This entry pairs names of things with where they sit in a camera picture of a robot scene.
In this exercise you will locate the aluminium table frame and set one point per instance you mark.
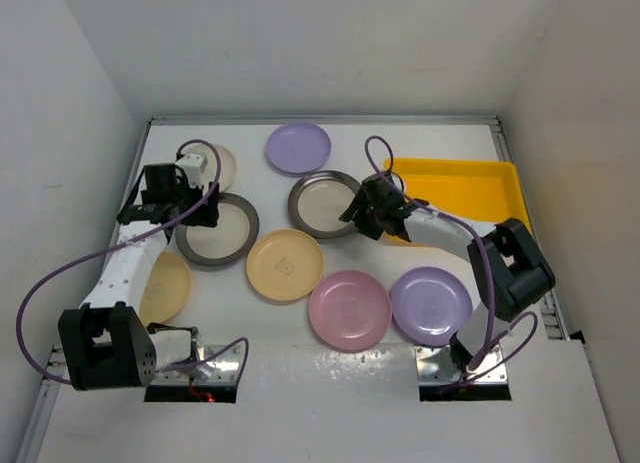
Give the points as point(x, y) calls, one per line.
point(298, 401)

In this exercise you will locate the cream plate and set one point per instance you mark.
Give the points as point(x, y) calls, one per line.
point(228, 165)

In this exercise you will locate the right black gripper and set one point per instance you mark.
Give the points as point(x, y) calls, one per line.
point(358, 211)

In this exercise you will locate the metal base plate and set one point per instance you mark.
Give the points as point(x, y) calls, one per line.
point(222, 371)
point(436, 368)

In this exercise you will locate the purple plate at back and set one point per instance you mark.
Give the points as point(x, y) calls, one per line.
point(298, 148)

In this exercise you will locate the yellow plate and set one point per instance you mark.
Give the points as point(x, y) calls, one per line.
point(285, 265)
point(167, 290)

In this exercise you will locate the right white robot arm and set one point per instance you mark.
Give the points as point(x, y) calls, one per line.
point(510, 271)

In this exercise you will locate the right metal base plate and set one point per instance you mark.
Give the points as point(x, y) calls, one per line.
point(436, 368)

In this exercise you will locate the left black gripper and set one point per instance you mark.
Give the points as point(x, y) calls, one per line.
point(206, 214)

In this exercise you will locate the purple plate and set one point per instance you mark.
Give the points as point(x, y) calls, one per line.
point(298, 148)
point(430, 305)

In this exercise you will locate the yellow plastic bin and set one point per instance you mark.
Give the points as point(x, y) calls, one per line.
point(480, 190)

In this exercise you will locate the dark-rimmed plate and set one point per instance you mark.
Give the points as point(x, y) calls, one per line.
point(236, 231)
point(316, 202)

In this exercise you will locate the pink plate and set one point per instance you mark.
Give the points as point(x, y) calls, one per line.
point(350, 311)

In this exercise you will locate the yellow plate centre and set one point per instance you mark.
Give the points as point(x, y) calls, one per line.
point(285, 265)

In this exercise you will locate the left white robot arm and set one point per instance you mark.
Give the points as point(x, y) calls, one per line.
point(104, 341)

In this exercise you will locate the yellow plate left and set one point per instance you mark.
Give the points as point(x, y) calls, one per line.
point(167, 290)

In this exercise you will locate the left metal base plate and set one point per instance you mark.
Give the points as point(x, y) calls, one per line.
point(222, 371)

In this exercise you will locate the purple plate front right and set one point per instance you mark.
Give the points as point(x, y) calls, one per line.
point(430, 305)

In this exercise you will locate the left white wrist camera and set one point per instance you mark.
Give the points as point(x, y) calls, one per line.
point(193, 167)

